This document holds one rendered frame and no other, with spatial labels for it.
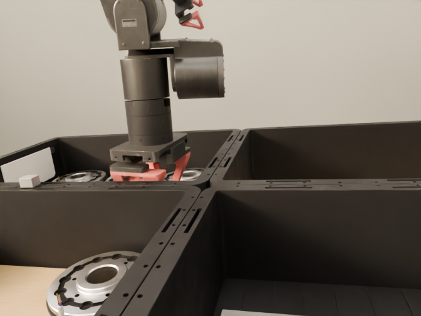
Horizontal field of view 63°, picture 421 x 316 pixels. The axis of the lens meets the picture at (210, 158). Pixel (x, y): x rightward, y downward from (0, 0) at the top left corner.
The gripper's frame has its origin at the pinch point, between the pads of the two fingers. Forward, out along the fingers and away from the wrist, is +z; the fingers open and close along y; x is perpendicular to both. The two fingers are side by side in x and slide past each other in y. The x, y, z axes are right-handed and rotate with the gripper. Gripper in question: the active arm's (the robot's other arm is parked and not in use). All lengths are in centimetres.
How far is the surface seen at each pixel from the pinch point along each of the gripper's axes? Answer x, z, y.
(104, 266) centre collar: -0.9, 0.5, -14.1
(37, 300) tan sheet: 6.4, 4.4, -16.1
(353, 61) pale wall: -47, -10, 324
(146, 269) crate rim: -10.8, -6.3, -22.5
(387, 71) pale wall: -79, 0, 333
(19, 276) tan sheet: 12.2, 4.6, -12.9
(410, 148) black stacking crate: -35.3, -3.2, 23.6
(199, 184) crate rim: -8.9, -6.2, -6.8
